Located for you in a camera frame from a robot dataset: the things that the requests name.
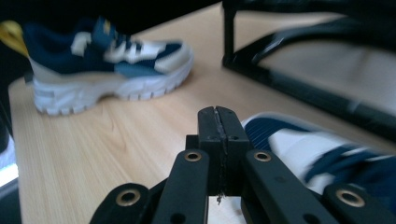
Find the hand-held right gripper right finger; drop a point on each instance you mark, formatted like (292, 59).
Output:
(233, 130)

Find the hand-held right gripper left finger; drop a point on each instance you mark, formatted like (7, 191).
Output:
(209, 137)

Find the navy and white sneaker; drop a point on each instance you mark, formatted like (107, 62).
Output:
(311, 149)
(93, 87)

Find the red and black shoe rack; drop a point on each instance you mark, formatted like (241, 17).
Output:
(229, 37)

